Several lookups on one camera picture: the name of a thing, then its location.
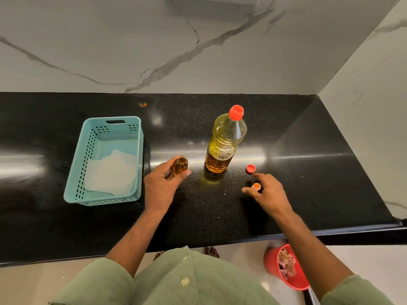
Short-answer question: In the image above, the person's left hand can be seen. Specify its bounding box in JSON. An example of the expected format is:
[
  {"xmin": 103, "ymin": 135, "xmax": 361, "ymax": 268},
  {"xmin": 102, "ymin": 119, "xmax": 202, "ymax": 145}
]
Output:
[{"xmin": 144, "ymin": 155, "xmax": 192, "ymax": 216}]

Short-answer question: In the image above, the person's right hand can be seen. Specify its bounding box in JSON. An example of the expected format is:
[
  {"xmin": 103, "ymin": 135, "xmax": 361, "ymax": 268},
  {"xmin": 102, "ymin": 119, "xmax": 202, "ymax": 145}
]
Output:
[{"xmin": 242, "ymin": 173, "xmax": 294, "ymax": 219}]

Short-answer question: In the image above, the small amber glass bottle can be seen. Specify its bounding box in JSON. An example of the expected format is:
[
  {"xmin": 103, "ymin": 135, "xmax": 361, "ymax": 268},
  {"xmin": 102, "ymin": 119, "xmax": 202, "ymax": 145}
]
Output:
[{"xmin": 173, "ymin": 156, "xmax": 189, "ymax": 177}]

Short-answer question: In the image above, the person's right forearm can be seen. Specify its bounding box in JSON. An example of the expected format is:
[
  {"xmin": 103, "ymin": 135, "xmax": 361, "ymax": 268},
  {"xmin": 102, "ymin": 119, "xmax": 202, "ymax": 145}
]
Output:
[{"xmin": 279, "ymin": 210, "xmax": 356, "ymax": 299}]

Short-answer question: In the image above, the person's left forearm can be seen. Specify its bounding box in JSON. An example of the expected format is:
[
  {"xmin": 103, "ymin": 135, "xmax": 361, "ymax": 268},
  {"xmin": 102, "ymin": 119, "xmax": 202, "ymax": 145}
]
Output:
[{"xmin": 106, "ymin": 208, "xmax": 173, "ymax": 279}]

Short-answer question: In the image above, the teal plastic perforated basket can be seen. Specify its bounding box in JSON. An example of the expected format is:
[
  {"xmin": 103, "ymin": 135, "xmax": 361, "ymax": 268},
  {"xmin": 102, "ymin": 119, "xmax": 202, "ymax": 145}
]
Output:
[{"xmin": 64, "ymin": 116, "xmax": 144, "ymax": 207}]

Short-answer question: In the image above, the large yellow oil bottle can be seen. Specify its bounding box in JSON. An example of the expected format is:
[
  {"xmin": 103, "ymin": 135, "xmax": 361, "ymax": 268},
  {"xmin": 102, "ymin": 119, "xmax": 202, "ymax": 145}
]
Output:
[{"xmin": 204, "ymin": 105, "xmax": 248, "ymax": 174}]

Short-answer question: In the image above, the white crumpled paper sheet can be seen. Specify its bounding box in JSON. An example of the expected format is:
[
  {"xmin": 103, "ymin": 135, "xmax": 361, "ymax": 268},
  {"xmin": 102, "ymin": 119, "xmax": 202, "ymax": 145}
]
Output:
[{"xmin": 84, "ymin": 149, "xmax": 138, "ymax": 196}]

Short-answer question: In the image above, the red plastic bucket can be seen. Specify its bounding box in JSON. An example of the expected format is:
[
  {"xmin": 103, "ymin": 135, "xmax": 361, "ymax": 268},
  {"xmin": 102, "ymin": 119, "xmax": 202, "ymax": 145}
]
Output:
[{"xmin": 263, "ymin": 244, "xmax": 311, "ymax": 291}]

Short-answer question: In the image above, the food scraps waste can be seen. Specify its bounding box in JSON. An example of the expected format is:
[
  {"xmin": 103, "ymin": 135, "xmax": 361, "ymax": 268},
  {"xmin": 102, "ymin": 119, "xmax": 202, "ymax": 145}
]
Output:
[{"xmin": 277, "ymin": 249, "xmax": 298, "ymax": 281}]

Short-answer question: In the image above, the person's green shirt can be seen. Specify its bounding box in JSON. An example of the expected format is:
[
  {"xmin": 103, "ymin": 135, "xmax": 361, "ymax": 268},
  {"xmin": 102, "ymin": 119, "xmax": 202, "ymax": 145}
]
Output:
[{"xmin": 48, "ymin": 246, "xmax": 396, "ymax": 305}]

